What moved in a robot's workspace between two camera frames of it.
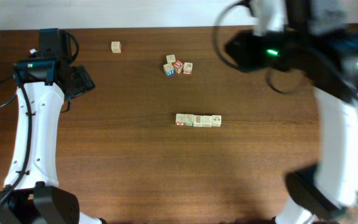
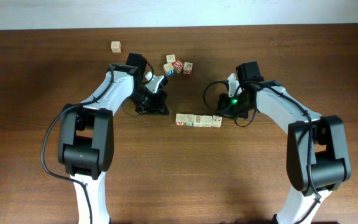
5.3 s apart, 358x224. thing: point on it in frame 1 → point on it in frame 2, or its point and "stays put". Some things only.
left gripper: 84,82 → 158,104
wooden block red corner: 216,121 stays put
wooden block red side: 179,119 stays put
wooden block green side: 189,119 stays put
